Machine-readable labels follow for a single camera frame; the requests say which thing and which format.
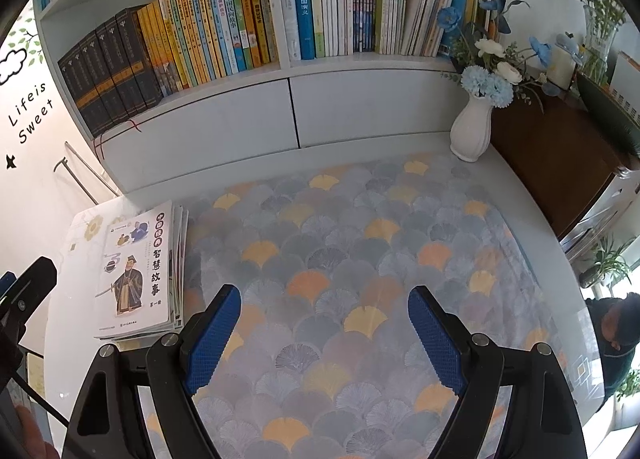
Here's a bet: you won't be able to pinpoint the fan pattern tablecloth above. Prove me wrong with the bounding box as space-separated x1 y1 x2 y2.
175 154 566 459

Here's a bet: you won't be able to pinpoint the potted green plant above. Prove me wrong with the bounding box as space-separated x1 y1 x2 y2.
580 234 638 290

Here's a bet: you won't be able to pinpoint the black outline cloud sticker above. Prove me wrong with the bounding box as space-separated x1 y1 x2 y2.
0 48 28 85

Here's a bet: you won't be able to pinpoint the dark green panel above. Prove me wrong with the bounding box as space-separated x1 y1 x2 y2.
576 70 640 171

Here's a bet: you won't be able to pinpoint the green leaf wall sticker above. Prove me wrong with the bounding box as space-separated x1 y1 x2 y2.
5 28 43 67

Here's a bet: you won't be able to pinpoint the green plant in glass vase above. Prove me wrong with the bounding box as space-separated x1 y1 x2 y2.
565 0 630 85

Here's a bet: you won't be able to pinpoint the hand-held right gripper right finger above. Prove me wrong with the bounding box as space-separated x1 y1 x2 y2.
407 286 588 459

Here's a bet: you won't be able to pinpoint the row of white blue books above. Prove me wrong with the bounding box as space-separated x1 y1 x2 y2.
277 0 496 60

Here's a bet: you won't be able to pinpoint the brown wooden cabinet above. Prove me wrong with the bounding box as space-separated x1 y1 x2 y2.
487 86 633 240

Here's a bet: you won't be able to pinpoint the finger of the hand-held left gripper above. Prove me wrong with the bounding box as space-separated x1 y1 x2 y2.
0 256 58 335

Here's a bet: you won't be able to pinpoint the white bookshelf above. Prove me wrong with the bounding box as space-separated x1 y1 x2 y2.
32 0 511 195

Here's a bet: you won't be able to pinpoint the stack of picture books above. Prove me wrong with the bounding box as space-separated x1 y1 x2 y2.
92 199 189 342

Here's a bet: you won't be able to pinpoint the black wall lettering sticker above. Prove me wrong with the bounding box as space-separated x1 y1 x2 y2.
7 82 55 146

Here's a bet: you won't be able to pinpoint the red string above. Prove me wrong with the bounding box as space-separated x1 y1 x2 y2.
94 120 143 160

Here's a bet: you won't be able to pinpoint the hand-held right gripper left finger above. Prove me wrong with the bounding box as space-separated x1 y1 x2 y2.
60 284 243 459

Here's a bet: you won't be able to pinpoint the row of yellow spine books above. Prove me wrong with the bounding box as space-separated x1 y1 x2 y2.
137 0 278 95

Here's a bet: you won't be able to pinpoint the metal rod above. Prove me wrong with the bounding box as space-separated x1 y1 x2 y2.
54 140 122 206

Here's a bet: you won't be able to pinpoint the black cable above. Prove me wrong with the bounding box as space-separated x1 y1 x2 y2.
14 371 71 426

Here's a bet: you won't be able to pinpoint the blue white artificial flowers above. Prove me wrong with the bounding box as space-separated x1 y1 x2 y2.
437 0 563 112

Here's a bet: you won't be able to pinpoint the person's left hand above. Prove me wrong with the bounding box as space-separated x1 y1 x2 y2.
15 406 60 459

